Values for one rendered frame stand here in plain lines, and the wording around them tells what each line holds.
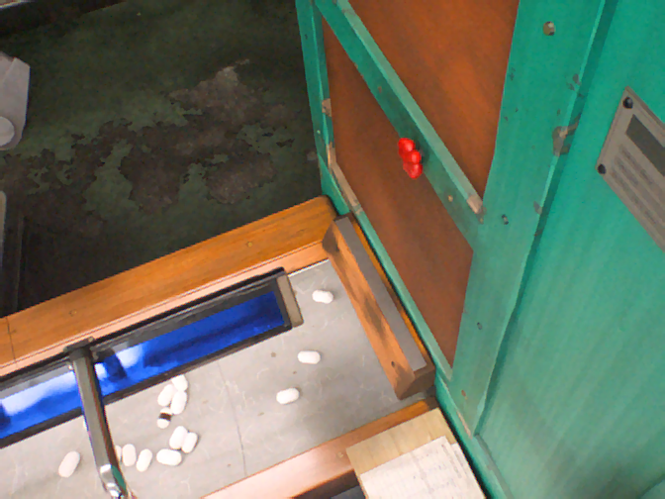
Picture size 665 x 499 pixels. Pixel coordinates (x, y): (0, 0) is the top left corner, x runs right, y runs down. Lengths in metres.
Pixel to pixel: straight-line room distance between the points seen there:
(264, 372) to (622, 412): 0.69
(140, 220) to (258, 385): 1.25
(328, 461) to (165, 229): 1.33
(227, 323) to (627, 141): 0.52
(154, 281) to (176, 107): 1.40
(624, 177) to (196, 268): 0.91
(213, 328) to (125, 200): 1.59
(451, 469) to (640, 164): 0.71
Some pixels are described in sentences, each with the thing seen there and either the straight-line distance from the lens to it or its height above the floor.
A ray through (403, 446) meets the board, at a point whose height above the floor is 0.78.
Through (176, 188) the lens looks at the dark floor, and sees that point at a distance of 2.36.
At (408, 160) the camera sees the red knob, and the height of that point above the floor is 1.25.
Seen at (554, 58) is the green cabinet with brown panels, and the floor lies 1.50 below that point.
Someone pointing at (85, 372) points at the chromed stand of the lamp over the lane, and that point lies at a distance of 0.81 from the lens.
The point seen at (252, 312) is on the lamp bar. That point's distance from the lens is 0.83.
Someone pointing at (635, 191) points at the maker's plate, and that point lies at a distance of 0.45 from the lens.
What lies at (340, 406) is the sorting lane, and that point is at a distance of 1.14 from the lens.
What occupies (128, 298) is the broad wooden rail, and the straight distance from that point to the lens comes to 1.26.
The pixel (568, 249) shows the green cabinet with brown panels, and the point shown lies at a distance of 0.55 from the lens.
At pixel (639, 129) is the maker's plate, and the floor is 1.50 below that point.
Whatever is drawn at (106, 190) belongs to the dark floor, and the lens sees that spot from 2.44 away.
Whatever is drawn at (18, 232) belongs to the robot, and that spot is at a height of 0.26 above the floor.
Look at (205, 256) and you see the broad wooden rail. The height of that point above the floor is 0.76.
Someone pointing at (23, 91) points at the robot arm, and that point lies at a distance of 1.12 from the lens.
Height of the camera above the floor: 1.81
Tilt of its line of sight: 58 degrees down
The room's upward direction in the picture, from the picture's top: 8 degrees counter-clockwise
